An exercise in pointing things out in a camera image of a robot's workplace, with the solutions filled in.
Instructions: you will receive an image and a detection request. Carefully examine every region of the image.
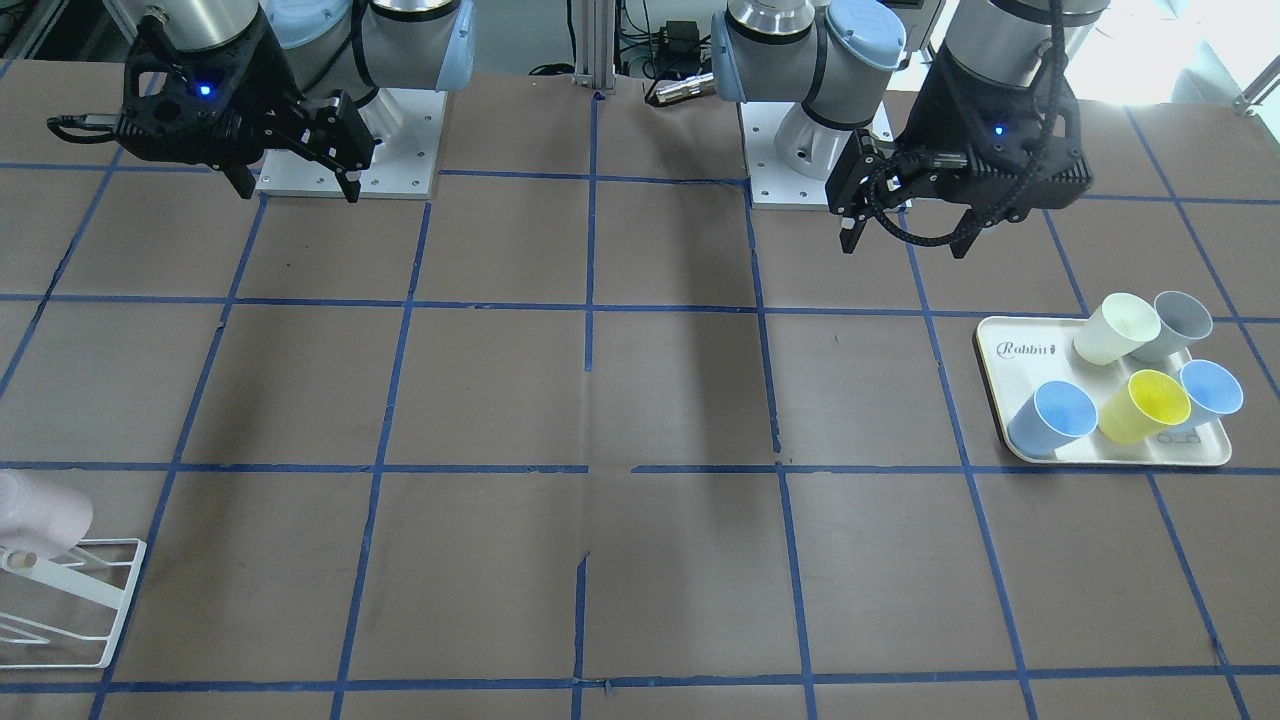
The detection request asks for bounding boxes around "light blue cup near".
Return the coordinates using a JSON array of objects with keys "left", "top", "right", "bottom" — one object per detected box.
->
[{"left": 1005, "top": 380, "right": 1098, "bottom": 457}]

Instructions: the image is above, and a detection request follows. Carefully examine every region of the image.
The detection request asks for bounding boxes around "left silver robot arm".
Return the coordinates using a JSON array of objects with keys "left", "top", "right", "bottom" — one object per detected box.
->
[{"left": 710, "top": 1, "right": 1107, "bottom": 259}]

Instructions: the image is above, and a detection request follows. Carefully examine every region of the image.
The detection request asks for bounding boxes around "grey plastic cup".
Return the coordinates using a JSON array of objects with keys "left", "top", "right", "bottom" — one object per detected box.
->
[{"left": 1129, "top": 290, "right": 1213, "bottom": 363}]

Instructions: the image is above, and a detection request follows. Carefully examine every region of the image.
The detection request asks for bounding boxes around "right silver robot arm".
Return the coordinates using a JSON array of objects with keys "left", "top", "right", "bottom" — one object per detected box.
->
[{"left": 47, "top": 1, "right": 476, "bottom": 202}]

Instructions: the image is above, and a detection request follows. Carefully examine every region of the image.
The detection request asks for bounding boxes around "aluminium frame post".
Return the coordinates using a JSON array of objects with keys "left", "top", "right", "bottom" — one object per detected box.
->
[{"left": 568, "top": 1, "right": 620, "bottom": 97}]

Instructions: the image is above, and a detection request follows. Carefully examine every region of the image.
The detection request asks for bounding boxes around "cream plastic cup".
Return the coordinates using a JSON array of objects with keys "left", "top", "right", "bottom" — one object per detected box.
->
[{"left": 1073, "top": 292, "right": 1162, "bottom": 366}]

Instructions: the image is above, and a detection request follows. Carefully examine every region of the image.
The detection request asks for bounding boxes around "yellow plastic cup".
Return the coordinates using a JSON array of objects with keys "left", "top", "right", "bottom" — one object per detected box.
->
[{"left": 1098, "top": 369, "right": 1192, "bottom": 445}]

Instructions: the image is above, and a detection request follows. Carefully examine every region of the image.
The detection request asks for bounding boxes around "white wire cup rack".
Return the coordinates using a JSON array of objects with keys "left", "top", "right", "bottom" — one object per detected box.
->
[{"left": 3, "top": 538, "right": 148, "bottom": 671}]

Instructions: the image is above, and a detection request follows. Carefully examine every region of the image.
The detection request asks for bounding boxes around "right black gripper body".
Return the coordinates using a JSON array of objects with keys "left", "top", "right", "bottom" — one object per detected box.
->
[{"left": 47, "top": 8, "right": 301, "bottom": 199}]

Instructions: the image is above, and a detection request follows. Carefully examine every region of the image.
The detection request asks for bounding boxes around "light blue cup far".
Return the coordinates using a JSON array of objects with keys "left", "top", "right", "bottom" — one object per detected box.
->
[{"left": 1170, "top": 359, "right": 1245, "bottom": 433}]

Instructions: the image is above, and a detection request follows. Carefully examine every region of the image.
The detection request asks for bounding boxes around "light blue cup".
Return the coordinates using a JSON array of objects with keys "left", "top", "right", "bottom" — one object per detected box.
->
[
  {"left": 1170, "top": 359, "right": 1245, "bottom": 433},
  {"left": 1005, "top": 380, "right": 1098, "bottom": 457}
]

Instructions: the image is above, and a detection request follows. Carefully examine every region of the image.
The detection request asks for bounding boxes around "pink plastic cup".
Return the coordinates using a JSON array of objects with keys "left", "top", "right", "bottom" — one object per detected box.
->
[{"left": 1, "top": 470, "right": 93, "bottom": 559}]

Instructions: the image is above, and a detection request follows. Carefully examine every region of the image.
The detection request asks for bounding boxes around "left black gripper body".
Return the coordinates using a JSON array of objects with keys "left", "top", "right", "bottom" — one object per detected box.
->
[{"left": 895, "top": 46, "right": 1089, "bottom": 258}]

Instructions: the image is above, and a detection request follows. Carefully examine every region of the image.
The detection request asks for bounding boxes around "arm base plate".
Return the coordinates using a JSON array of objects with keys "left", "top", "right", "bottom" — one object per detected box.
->
[
  {"left": 256, "top": 88, "right": 451, "bottom": 201},
  {"left": 739, "top": 102, "right": 852, "bottom": 210}
]

